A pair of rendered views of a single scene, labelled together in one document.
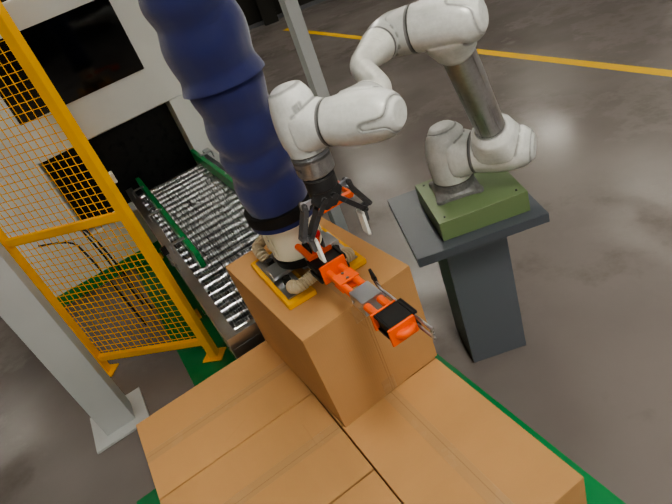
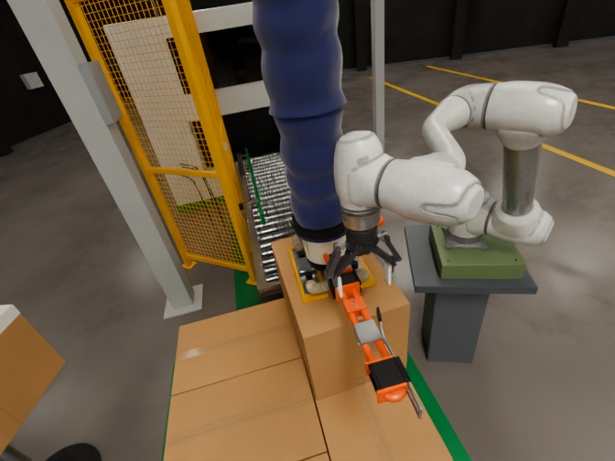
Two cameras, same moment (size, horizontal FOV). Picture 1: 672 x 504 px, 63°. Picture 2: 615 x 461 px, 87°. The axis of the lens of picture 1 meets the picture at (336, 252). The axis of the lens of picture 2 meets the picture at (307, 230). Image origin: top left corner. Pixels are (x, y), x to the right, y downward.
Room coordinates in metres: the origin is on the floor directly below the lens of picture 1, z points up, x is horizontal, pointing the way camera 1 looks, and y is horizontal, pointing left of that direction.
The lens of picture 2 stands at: (0.51, -0.02, 1.84)
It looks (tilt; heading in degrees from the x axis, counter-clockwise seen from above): 34 degrees down; 10
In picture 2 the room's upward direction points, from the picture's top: 9 degrees counter-clockwise
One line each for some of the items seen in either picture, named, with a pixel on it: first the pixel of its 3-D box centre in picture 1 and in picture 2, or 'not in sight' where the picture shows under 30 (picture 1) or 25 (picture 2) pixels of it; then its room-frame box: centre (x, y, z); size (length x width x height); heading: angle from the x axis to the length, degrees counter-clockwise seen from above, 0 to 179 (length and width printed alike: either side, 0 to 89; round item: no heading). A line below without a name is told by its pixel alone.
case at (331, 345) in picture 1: (327, 309); (333, 301); (1.53, 0.10, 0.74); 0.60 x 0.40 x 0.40; 21
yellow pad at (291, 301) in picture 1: (279, 274); (306, 267); (1.52, 0.20, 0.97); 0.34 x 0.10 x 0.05; 17
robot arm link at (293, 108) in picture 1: (301, 117); (363, 169); (1.14, -0.04, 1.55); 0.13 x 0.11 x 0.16; 52
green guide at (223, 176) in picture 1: (232, 176); not in sight; (3.42, 0.45, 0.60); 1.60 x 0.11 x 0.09; 19
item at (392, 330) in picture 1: (394, 322); (384, 379); (0.97, -0.06, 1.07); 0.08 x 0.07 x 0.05; 17
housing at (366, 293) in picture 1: (367, 298); (367, 336); (1.10, -0.03, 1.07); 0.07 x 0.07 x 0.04; 17
